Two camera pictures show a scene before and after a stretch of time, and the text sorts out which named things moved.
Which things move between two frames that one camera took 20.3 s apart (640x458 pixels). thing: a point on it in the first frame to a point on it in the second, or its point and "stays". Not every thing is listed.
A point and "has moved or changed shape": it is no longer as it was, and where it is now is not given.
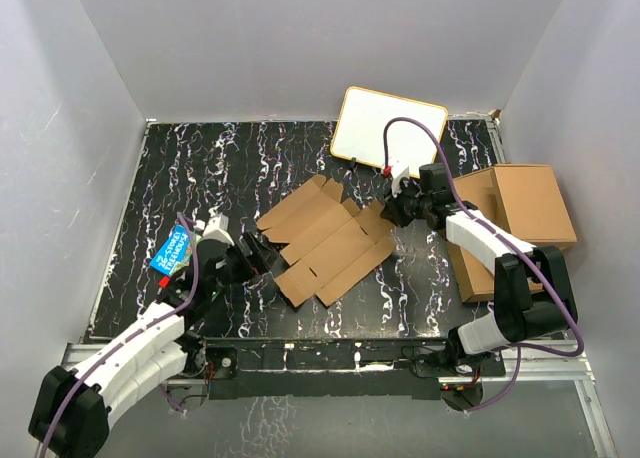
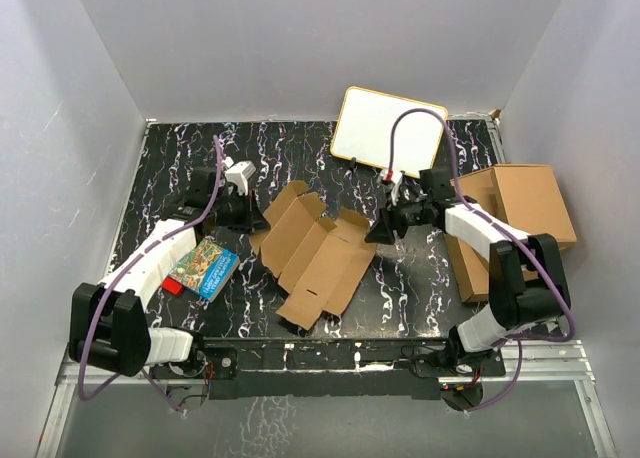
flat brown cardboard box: x=478 y=195 stays
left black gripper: x=259 y=258 to x=253 y=220
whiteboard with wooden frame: x=359 y=131 stays
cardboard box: x=330 y=245 has moved or changed shape
